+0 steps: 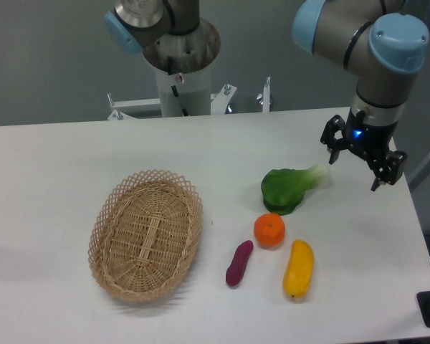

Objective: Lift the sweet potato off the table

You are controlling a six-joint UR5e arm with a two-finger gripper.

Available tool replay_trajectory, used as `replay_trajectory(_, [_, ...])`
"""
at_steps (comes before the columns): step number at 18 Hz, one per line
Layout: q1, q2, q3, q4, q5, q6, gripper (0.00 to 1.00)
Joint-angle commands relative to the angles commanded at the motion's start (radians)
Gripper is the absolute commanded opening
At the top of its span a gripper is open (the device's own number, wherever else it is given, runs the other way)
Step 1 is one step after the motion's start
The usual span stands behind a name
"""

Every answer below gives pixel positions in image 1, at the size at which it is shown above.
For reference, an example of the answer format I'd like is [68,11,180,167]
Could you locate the black cable on pedestal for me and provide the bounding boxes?
[166,56,190,118]

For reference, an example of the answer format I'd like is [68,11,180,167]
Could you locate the green bok choy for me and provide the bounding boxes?
[260,164,330,216]

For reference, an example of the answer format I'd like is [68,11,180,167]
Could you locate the orange tangerine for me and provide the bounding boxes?
[254,213,285,248]

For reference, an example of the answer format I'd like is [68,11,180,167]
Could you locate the purple sweet potato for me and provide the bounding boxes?
[225,240,254,287]

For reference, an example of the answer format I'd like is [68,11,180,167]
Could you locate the white metal frame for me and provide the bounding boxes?
[106,75,273,120]

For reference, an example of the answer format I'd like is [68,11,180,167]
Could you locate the oval wicker basket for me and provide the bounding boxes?
[88,170,203,302]

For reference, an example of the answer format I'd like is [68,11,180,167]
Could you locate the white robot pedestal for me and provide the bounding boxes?
[141,17,222,118]

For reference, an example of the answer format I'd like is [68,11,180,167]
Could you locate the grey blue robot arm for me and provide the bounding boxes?
[104,1,429,188]

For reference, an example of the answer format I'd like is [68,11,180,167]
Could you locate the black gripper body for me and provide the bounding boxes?
[343,110,399,168]

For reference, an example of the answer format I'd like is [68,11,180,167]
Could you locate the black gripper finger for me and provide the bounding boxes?
[370,150,408,191]
[320,115,345,165]

